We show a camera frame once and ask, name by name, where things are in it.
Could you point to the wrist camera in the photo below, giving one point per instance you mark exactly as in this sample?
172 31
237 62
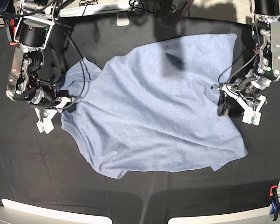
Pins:
251 117
45 126

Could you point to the black table cloth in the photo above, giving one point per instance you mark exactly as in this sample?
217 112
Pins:
47 170

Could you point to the aluminium frame rail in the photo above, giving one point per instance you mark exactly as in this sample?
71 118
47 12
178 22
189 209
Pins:
94 9

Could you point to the red-blue clamp near right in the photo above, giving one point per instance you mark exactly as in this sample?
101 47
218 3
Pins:
274 202

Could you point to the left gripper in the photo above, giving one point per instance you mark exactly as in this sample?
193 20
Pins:
234 102

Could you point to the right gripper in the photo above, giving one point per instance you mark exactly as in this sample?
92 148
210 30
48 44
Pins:
46 101

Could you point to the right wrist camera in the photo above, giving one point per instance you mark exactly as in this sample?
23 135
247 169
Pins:
45 126

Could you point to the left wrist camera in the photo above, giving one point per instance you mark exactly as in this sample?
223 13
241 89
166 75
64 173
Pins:
251 117

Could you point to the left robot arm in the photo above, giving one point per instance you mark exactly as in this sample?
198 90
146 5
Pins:
264 66

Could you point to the blue-grey t-shirt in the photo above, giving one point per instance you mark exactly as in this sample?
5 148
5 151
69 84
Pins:
153 109

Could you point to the white camera mount foot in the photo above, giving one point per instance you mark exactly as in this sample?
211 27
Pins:
122 19

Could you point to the red-black clamp far left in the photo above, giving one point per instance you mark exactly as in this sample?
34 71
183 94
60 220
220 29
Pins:
10 26

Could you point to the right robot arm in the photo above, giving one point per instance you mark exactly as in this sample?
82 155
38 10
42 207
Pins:
35 20

